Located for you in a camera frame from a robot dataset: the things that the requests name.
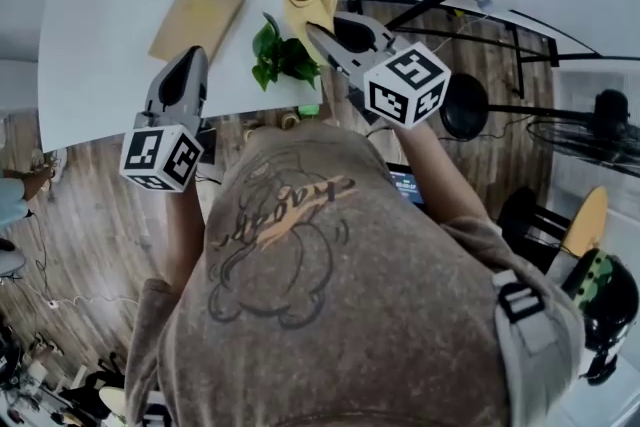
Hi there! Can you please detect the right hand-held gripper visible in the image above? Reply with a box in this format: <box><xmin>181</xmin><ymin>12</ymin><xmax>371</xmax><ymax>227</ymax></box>
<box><xmin>303</xmin><ymin>11</ymin><xmax>452</xmax><ymax>131</ymax></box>

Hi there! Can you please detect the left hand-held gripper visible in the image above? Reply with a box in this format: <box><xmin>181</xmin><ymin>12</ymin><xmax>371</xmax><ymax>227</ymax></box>
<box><xmin>119</xmin><ymin>44</ymin><xmax>209</xmax><ymax>192</ymax></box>

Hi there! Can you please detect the tan book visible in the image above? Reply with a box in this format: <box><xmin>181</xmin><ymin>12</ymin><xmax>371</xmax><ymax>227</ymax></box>
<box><xmin>148</xmin><ymin>0</ymin><xmax>247</xmax><ymax>65</ymax></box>

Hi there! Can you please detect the person's left forearm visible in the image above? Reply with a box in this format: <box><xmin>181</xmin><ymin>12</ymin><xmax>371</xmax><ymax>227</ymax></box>
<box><xmin>162</xmin><ymin>187</ymin><xmax>207</xmax><ymax>296</ymax></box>

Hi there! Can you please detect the person's right forearm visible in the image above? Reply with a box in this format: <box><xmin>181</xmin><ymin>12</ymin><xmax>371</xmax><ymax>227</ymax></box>
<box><xmin>397</xmin><ymin>122</ymin><xmax>489</xmax><ymax>224</ymax></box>

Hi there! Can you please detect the green leafy plant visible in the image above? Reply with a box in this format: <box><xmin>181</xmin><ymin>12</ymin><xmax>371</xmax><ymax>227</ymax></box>
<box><xmin>251</xmin><ymin>12</ymin><xmax>324</xmax><ymax>92</ymax></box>

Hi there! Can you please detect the black floor fan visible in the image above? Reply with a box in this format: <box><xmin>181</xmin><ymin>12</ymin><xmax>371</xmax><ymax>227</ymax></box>
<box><xmin>439</xmin><ymin>73</ymin><xmax>640</xmax><ymax>176</ymax></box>

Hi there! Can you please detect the person's brown printed shirt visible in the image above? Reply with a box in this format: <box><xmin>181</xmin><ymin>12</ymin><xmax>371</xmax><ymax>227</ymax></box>
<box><xmin>124</xmin><ymin>119</ymin><xmax>586</xmax><ymax>427</ymax></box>

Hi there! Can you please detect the yellow oval board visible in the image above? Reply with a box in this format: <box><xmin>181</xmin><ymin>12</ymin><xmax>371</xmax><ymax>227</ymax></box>
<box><xmin>558</xmin><ymin>186</ymin><xmax>610</xmax><ymax>261</ymax></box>

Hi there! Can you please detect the cream round table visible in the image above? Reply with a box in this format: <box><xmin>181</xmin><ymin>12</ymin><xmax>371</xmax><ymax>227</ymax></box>
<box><xmin>98</xmin><ymin>386</ymin><xmax>127</xmax><ymax>416</ymax></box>

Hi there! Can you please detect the black helmet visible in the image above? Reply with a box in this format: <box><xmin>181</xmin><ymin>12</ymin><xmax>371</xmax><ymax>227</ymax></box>
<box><xmin>562</xmin><ymin>247</ymin><xmax>640</xmax><ymax>386</ymax></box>

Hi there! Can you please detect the black floor cable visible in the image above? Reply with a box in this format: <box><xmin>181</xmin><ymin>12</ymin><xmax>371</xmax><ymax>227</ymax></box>
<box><xmin>27</xmin><ymin>209</ymin><xmax>51</xmax><ymax>296</ymax></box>

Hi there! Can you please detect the white floor cable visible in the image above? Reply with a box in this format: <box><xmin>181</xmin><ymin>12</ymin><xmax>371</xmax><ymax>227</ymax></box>
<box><xmin>49</xmin><ymin>292</ymin><xmax>141</xmax><ymax>311</ymax></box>

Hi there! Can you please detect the grey shoulder strap black buckle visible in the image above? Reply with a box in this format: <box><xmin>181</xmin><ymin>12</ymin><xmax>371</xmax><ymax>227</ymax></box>
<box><xmin>491</xmin><ymin>268</ymin><xmax>586</xmax><ymax>416</ymax></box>

